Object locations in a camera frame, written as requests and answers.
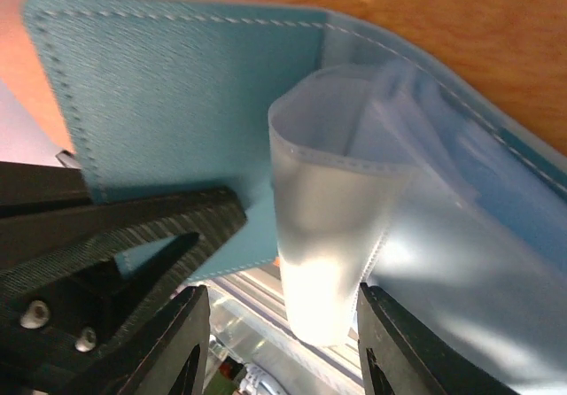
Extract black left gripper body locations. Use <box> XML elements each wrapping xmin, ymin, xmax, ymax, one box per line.
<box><xmin>1</xmin><ymin>151</ymin><xmax>91</xmax><ymax>218</ymax></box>

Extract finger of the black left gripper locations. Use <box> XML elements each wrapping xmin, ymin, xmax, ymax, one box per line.
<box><xmin>1</xmin><ymin>187</ymin><xmax>247</xmax><ymax>360</ymax></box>

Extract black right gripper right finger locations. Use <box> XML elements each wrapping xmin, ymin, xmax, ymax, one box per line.
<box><xmin>357</xmin><ymin>283</ymin><xmax>515</xmax><ymax>395</ymax></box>

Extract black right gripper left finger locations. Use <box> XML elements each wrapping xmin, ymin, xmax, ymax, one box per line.
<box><xmin>114</xmin><ymin>285</ymin><xmax>210</xmax><ymax>394</ymax></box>

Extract teal leather card holder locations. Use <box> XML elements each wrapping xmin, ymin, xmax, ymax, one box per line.
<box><xmin>23</xmin><ymin>0</ymin><xmax>566</xmax><ymax>394</ymax></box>

